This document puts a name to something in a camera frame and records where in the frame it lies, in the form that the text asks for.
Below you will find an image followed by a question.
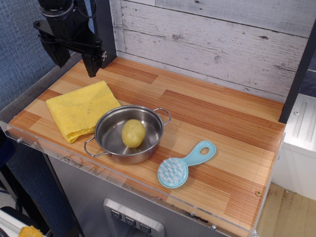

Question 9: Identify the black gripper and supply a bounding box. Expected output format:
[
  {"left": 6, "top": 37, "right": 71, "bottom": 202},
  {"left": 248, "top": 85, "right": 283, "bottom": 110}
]
[{"left": 33, "top": 9, "right": 106, "bottom": 78}]

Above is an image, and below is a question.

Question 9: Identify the yellow cloth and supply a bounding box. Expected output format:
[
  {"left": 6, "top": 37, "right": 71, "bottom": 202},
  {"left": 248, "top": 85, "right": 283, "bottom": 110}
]
[{"left": 46, "top": 81, "right": 120, "bottom": 143}]

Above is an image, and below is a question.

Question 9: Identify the light blue scrub brush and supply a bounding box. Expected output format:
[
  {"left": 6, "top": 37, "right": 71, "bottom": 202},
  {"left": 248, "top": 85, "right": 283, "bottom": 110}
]
[{"left": 158, "top": 141, "right": 217, "bottom": 189}]

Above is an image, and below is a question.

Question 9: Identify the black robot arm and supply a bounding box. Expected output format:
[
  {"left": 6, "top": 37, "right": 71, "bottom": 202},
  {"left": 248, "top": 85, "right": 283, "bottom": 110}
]
[{"left": 33, "top": 0, "right": 107, "bottom": 78}]

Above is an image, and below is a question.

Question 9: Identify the yellow potato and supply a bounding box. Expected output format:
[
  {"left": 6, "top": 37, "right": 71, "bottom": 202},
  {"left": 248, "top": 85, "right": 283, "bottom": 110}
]
[{"left": 121, "top": 119, "right": 146, "bottom": 148}]

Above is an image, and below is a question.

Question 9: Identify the clear acrylic table guard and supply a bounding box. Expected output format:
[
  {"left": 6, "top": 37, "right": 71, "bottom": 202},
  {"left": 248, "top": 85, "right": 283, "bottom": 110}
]
[{"left": 0, "top": 122, "right": 257, "bottom": 237}]

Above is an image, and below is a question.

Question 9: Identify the silver dispenser button panel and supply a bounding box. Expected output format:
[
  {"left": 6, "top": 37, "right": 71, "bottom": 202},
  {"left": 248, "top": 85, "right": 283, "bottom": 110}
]
[{"left": 103, "top": 198, "right": 165, "bottom": 237}]

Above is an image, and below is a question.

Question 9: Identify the yellow object bottom left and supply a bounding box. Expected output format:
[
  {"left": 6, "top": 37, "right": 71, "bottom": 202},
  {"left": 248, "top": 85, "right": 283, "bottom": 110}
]
[{"left": 18, "top": 226, "right": 44, "bottom": 237}]

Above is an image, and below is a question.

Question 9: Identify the white appliance at right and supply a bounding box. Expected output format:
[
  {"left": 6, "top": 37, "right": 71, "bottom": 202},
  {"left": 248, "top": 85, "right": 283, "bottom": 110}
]
[{"left": 272, "top": 94, "right": 316, "bottom": 200}]

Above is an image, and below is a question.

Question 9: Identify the dark vertical post left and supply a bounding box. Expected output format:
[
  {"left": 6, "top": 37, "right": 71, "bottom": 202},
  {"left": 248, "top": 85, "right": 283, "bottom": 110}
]
[{"left": 85, "top": 0, "right": 117, "bottom": 69}]

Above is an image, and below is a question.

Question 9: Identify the dark vertical post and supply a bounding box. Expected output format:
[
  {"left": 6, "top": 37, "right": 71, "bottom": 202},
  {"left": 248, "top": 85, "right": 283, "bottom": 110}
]
[
  {"left": 85, "top": 0, "right": 117, "bottom": 69},
  {"left": 278, "top": 21, "right": 316, "bottom": 124}
]

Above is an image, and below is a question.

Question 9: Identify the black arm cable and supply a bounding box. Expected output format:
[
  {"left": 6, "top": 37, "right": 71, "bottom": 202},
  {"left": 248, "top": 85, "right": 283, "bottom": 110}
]
[{"left": 74, "top": 0, "right": 97, "bottom": 34}]

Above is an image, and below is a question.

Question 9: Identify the steel pot with handles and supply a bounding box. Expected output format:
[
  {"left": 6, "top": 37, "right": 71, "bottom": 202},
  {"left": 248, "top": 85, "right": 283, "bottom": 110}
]
[{"left": 84, "top": 105, "right": 171, "bottom": 164}]

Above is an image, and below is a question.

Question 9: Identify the dark vertical post right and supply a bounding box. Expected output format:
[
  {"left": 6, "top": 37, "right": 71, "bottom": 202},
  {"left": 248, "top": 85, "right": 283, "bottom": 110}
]
[{"left": 278, "top": 21, "right": 316, "bottom": 124}]

